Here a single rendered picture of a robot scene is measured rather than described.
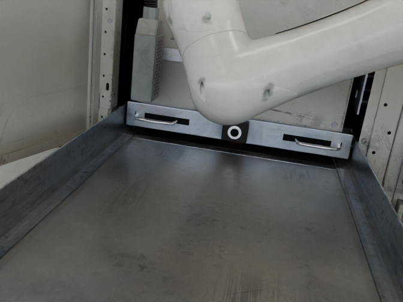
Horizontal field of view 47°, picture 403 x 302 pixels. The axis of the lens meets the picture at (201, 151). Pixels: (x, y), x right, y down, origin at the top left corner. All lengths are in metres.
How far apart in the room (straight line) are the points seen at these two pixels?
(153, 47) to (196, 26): 0.37
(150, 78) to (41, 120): 0.25
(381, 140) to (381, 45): 0.48
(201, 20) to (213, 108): 0.12
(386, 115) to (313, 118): 0.16
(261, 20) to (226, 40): 0.45
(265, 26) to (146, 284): 0.67
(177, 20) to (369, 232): 0.46
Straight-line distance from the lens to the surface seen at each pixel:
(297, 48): 0.62
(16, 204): 0.73
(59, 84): 1.06
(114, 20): 1.09
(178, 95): 1.12
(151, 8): 1.02
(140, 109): 1.14
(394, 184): 1.14
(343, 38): 0.63
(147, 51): 1.00
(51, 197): 0.80
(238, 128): 1.07
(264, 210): 0.83
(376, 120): 1.08
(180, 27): 0.66
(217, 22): 0.64
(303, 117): 1.11
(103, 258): 0.65
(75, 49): 1.09
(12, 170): 1.27
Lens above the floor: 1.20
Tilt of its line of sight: 19 degrees down
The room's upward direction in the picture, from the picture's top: 7 degrees clockwise
